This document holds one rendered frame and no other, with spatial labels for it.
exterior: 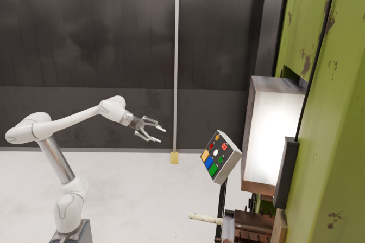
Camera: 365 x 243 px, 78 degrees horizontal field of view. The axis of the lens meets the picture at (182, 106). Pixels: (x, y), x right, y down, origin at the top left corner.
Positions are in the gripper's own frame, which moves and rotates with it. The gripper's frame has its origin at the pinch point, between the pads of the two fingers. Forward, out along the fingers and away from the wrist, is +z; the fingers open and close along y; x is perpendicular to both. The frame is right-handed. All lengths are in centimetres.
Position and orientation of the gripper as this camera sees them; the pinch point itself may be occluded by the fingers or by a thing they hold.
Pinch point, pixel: (158, 134)
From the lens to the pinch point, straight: 148.7
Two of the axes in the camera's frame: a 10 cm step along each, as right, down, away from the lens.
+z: 8.5, 4.7, 2.4
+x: -3.5, 1.5, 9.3
